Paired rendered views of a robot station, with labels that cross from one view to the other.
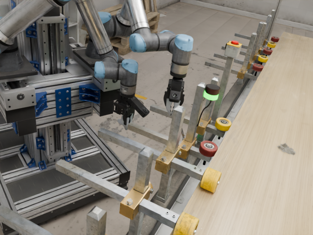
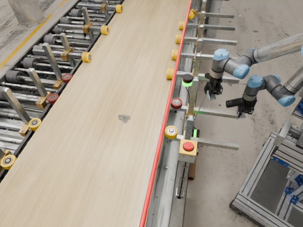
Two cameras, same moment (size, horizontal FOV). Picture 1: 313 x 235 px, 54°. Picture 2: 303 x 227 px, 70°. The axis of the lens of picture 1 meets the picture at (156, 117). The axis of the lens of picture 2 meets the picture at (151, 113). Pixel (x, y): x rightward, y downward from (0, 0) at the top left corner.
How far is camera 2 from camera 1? 2.22 m
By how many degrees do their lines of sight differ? 99
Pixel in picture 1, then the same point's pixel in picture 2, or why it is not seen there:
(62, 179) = (273, 171)
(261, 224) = (145, 70)
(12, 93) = not seen: outside the picture
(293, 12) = not seen: outside the picture
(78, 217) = (244, 173)
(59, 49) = not seen: outside the picture
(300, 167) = (118, 106)
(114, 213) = (225, 186)
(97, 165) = (263, 197)
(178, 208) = (181, 113)
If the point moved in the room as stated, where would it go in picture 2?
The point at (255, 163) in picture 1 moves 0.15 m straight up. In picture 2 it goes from (146, 99) to (145, 83)
